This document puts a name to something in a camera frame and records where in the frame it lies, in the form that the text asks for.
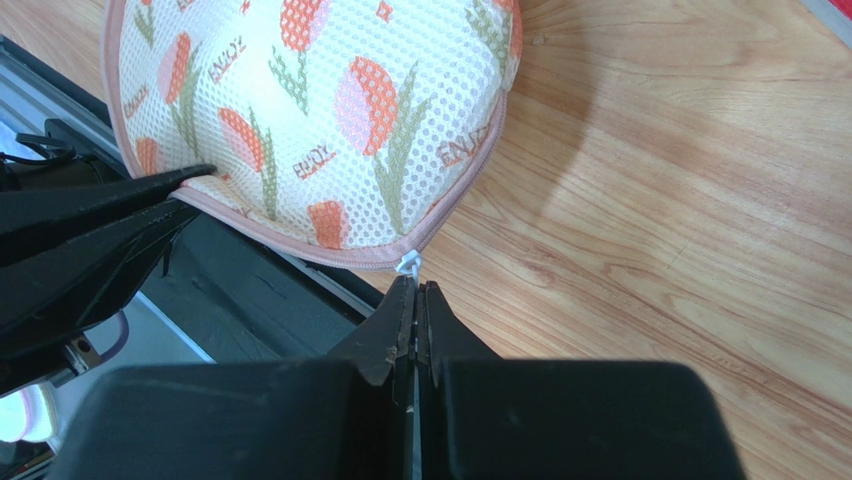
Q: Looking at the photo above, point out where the blue book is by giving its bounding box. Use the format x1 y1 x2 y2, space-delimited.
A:
801 0 851 47

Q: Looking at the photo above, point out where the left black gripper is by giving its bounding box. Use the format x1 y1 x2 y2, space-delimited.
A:
1 164 217 396

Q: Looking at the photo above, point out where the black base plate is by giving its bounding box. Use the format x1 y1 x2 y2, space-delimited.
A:
0 36 384 364

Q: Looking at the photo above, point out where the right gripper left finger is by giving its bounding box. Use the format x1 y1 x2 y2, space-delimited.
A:
49 276 416 479

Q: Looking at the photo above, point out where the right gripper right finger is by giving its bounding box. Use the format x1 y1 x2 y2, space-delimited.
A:
416 281 745 479

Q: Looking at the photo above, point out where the floral mesh laundry bag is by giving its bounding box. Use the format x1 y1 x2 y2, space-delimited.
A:
101 0 523 277

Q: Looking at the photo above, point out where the aluminium frame rail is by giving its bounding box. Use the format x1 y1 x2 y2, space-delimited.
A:
0 59 374 480

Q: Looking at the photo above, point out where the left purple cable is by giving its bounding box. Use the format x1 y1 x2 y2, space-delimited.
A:
96 309 131 364

